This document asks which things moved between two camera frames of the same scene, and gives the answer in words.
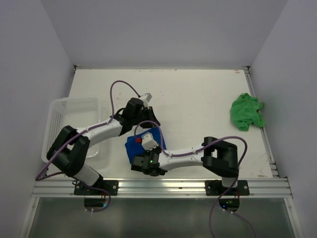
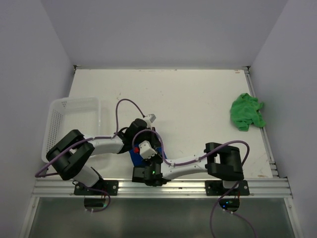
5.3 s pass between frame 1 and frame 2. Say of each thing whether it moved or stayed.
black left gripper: moved
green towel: stayed
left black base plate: stayed
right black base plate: stayed
